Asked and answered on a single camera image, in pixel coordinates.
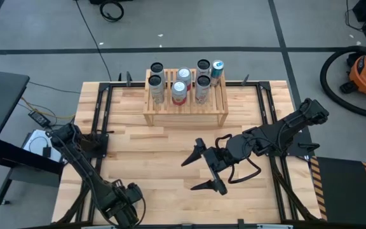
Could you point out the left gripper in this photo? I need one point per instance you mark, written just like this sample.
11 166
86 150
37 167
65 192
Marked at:
126 203

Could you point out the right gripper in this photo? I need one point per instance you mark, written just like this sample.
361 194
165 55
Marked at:
216 159

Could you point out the silver can black lid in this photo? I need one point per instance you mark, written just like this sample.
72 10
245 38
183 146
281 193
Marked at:
203 90

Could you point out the pink strawberry soda can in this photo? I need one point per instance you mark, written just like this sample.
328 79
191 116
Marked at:
184 74
179 92

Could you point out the Celsius Tropical Vibe can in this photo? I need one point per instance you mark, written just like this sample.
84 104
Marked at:
156 67
156 92

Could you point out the blue silver beverage can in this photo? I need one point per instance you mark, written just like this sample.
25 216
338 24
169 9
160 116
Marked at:
216 72

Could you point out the Celsius Peach Vibe can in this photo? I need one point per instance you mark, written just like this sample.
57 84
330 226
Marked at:
203 65

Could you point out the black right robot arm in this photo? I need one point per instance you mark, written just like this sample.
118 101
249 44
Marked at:
278 132

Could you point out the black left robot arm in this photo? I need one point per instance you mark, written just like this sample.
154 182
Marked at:
84 168

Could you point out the wooden slatted shelf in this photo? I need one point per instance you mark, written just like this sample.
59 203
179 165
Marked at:
186 108

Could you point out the black table clamp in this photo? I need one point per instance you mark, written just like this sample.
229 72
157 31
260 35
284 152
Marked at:
246 79
128 78
119 77
241 224

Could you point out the small black adapter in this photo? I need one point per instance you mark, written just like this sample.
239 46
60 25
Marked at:
46 151

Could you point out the white flat board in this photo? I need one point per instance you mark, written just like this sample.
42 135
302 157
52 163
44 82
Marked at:
37 143

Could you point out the black power adapter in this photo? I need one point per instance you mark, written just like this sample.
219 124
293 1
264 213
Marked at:
39 118

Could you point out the black hazard-striped floor mat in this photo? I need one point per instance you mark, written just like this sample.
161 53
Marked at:
342 191

